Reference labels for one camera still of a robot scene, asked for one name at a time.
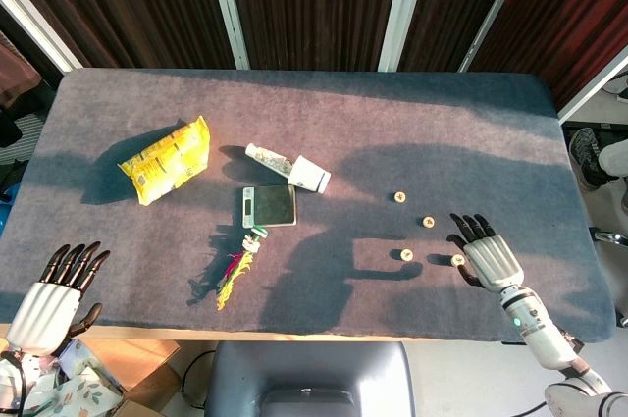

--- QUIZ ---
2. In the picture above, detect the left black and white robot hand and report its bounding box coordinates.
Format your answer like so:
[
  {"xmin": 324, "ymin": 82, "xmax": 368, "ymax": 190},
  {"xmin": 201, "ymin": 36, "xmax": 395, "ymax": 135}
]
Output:
[{"xmin": 5, "ymin": 240, "xmax": 112, "ymax": 357}]

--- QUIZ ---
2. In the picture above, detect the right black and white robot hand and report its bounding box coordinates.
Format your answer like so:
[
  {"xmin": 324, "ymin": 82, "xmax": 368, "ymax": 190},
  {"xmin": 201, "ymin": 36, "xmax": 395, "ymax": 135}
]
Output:
[{"xmin": 445, "ymin": 213, "xmax": 525, "ymax": 292}]

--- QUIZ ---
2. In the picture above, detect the floral patterned cloth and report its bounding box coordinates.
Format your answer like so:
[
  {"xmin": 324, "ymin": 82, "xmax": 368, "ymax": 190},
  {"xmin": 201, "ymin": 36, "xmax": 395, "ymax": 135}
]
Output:
[{"xmin": 24, "ymin": 342, "xmax": 124, "ymax": 417}]

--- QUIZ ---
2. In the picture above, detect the brown cardboard box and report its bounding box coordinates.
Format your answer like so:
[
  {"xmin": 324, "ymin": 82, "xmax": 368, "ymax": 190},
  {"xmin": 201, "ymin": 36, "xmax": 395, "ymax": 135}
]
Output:
[{"xmin": 78, "ymin": 338, "xmax": 183, "ymax": 417}]

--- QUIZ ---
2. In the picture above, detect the chrome chair leg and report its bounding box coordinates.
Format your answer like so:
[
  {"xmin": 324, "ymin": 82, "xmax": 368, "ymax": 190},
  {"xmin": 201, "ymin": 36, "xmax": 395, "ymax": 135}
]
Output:
[{"xmin": 593, "ymin": 229, "xmax": 628, "ymax": 246}]

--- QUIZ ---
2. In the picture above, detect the dark grey sneaker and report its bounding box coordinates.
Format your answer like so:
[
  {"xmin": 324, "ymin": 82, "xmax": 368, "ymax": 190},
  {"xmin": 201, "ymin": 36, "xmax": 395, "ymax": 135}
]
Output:
[{"xmin": 568, "ymin": 129, "xmax": 609, "ymax": 191}]

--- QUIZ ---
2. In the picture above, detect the person's leg in white trousers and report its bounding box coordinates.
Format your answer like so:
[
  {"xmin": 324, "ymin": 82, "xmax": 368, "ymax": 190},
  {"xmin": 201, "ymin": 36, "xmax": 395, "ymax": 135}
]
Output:
[{"xmin": 597, "ymin": 137, "xmax": 628, "ymax": 176}]

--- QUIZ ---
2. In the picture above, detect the yellow snack bag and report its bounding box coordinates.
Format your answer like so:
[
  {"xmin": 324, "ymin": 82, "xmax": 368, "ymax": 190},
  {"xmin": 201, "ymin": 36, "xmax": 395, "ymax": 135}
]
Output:
[{"xmin": 117, "ymin": 115, "xmax": 212, "ymax": 206}]

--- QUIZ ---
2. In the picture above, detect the white paper cup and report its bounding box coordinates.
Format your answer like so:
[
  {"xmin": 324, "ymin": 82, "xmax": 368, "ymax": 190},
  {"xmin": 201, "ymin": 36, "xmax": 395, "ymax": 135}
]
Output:
[{"xmin": 287, "ymin": 154, "xmax": 333, "ymax": 194}]

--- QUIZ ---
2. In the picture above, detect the colourful feather shuttlecock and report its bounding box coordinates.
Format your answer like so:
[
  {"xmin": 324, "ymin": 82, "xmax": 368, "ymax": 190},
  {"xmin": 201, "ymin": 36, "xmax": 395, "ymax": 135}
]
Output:
[{"xmin": 215, "ymin": 225, "xmax": 270, "ymax": 312}]

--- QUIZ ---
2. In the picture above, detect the blue-grey felt tablecloth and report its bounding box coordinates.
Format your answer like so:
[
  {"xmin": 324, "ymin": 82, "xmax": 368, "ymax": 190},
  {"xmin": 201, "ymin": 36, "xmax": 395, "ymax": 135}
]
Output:
[{"xmin": 0, "ymin": 67, "xmax": 617, "ymax": 343}]

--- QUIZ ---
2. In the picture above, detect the grey robot torso base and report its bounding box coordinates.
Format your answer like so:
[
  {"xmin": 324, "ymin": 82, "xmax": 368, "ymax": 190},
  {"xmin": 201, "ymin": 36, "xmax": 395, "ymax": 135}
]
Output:
[{"xmin": 204, "ymin": 340, "xmax": 416, "ymax": 417}]

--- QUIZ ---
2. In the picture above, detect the silver digital pocket scale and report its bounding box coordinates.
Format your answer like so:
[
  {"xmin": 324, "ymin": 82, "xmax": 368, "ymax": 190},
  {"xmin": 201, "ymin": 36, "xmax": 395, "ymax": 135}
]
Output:
[{"xmin": 241, "ymin": 184, "xmax": 298, "ymax": 229}]

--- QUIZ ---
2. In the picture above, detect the brown fabric seat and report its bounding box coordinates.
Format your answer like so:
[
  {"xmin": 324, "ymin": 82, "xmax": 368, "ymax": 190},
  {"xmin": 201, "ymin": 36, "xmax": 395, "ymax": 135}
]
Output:
[{"xmin": 0, "ymin": 33, "xmax": 43, "ymax": 109}]

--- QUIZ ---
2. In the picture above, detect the white printed squeeze tube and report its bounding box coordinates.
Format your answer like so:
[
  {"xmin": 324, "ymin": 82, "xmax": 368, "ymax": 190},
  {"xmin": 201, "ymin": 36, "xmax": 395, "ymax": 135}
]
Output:
[{"xmin": 244, "ymin": 142, "xmax": 295, "ymax": 178}]

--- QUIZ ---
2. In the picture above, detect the black floor cable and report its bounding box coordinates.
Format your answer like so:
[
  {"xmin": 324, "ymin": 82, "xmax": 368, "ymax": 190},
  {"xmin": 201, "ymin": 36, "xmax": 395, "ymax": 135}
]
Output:
[{"xmin": 183, "ymin": 348, "xmax": 217, "ymax": 408}]

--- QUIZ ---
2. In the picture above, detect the white partition frame post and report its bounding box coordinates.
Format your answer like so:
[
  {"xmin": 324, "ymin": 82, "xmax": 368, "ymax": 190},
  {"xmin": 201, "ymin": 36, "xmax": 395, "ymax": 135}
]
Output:
[
  {"xmin": 556, "ymin": 46, "xmax": 628, "ymax": 124},
  {"xmin": 458, "ymin": 0, "xmax": 534, "ymax": 74},
  {"xmin": 377, "ymin": 0, "xmax": 433, "ymax": 73},
  {"xmin": 0, "ymin": 0, "xmax": 82, "ymax": 74},
  {"xmin": 204, "ymin": 0, "xmax": 251, "ymax": 70}
]

